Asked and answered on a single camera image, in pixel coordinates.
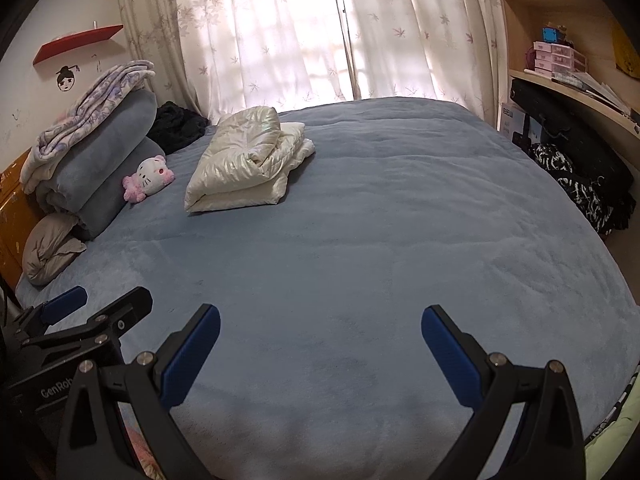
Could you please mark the grey folded blanket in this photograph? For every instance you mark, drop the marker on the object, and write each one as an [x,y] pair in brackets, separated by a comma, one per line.
[100,160]

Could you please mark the blue grey bed cover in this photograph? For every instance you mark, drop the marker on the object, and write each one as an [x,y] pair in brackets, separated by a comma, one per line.
[375,210]

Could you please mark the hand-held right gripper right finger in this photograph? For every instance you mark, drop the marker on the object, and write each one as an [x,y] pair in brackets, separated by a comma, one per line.
[450,355]

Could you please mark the black and white patterned cloth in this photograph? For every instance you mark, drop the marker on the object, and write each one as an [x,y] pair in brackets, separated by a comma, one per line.
[575,185]

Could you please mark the white and pink cat plush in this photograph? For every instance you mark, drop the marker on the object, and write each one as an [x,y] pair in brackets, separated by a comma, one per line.
[150,172]

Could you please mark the beige pillow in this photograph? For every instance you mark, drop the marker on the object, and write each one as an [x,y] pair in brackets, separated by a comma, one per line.
[50,250]

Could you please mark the light green cushion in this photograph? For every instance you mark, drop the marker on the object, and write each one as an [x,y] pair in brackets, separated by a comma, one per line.
[620,440]

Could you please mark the white cardboard box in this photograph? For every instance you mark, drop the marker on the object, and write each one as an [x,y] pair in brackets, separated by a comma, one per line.
[512,120]

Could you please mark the black crumpled cloth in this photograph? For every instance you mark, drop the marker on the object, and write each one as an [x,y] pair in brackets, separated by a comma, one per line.
[175,125]

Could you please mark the white shiny puffer jacket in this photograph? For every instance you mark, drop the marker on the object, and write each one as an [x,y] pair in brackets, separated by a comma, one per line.
[240,160]

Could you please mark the wooden shelf unit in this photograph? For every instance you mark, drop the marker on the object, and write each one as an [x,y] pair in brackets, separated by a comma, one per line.
[590,5]

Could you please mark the orange wooden headboard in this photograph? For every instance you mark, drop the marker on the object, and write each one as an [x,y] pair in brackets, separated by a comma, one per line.
[12,200]

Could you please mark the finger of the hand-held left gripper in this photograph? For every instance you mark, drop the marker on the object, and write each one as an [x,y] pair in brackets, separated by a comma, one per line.
[125,310]
[62,302]

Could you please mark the blue toy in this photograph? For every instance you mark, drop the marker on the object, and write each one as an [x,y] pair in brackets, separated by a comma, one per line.
[550,35]

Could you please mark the face wall sticker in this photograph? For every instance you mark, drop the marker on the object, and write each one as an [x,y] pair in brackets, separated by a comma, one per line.
[66,80]

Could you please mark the red wall shelf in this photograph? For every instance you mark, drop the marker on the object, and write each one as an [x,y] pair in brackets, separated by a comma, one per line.
[75,42]

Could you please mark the purple floral blanket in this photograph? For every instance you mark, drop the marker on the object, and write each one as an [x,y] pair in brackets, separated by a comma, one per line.
[90,105]

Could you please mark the pink drawer boxes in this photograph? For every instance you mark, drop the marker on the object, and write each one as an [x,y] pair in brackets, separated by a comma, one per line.
[555,60]

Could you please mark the yellow wall poster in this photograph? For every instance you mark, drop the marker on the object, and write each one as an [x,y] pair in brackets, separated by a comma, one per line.
[627,50]

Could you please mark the white floral curtain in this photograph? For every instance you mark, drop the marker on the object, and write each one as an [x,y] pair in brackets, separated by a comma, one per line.
[240,35]
[420,25]

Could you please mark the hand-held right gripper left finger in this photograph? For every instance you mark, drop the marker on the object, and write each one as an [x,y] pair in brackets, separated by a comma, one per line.
[192,355]

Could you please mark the stack of papers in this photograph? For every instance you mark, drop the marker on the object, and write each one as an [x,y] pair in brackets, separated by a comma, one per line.
[595,90]

